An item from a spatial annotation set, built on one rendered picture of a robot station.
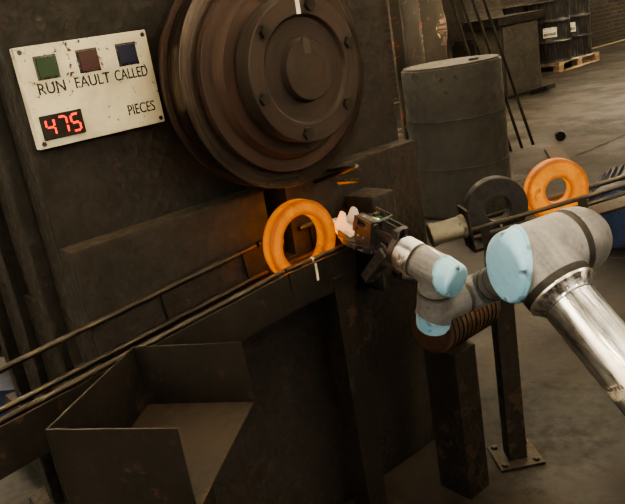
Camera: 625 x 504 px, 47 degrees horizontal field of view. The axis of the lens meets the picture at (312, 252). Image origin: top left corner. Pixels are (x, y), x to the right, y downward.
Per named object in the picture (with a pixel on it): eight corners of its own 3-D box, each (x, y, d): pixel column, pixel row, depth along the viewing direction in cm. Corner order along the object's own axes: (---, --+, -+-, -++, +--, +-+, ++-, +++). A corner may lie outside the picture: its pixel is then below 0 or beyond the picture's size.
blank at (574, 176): (517, 167, 175) (522, 169, 172) (577, 149, 175) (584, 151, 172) (528, 226, 180) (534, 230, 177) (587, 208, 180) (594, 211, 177)
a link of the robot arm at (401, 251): (426, 268, 156) (400, 281, 151) (410, 260, 158) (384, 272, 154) (430, 238, 152) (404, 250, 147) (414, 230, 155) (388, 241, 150)
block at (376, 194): (354, 286, 181) (340, 194, 174) (376, 275, 186) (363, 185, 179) (385, 293, 173) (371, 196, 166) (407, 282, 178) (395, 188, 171)
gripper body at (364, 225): (375, 204, 161) (415, 225, 154) (371, 238, 166) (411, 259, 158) (350, 214, 157) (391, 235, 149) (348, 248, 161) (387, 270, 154)
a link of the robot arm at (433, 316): (470, 326, 157) (475, 286, 150) (428, 344, 153) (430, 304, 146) (449, 306, 163) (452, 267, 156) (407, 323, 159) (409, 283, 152)
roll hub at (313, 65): (249, 156, 139) (221, 5, 131) (352, 126, 156) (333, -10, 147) (267, 157, 135) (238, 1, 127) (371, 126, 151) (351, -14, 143)
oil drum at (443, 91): (397, 216, 451) (378, 71, 425) (456, 191, 486) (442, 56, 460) (474, 224, 406) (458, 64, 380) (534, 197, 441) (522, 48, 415)
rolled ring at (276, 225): (329, 189, 161) (320, 188, 163) (263, 212, 150) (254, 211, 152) (342, 267, 166) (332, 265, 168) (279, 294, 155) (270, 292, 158)
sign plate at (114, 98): (36, 150, 131) (8, 49, 126) (160, 121, 147) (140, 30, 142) (41, 150, 130) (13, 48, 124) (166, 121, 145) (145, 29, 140)
